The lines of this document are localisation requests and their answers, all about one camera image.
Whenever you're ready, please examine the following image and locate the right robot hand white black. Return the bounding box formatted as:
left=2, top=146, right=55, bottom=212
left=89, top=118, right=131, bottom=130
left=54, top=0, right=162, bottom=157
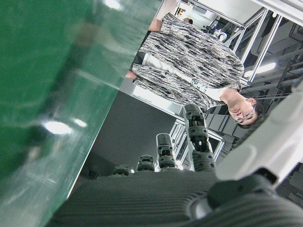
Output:
left=46, top=80, right=303, bottom=227

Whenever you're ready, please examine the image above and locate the person in patterned shirt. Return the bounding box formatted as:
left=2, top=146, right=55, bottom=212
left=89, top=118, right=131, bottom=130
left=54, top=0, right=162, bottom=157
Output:
left=125, top=13, right=265, bottom=130

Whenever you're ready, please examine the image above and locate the ceiling strip light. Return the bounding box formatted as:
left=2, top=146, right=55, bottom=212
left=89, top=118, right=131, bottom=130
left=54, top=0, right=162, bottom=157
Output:
left=243, top=62, right=276, bottom=78

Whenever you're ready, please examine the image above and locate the green conveyor belt aluminium frame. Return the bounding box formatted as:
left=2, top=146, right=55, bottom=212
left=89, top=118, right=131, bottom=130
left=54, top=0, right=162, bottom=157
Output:
left=0, top=0, right=164, bottom=227

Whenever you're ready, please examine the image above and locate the aluminium cell frame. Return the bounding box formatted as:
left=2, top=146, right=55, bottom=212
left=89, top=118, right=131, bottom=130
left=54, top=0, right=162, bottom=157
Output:
left=187, top=0, right=303, bottom=86

